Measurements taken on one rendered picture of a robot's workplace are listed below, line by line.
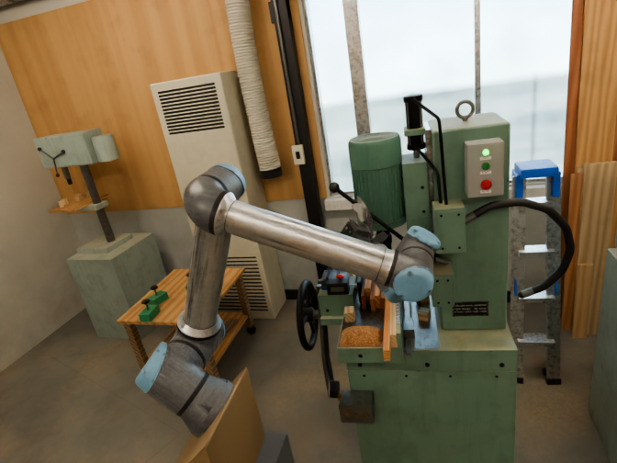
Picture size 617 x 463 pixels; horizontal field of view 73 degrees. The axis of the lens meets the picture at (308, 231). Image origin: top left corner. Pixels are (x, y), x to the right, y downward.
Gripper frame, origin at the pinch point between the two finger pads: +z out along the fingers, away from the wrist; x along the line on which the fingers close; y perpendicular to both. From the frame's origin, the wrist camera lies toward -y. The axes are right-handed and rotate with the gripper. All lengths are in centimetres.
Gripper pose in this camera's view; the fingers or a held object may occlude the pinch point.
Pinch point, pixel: (346, 214)
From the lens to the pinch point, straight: 140.3
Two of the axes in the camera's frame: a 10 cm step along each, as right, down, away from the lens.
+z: -4.0, -6.4, 6.6
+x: -4.8, 7.6, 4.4
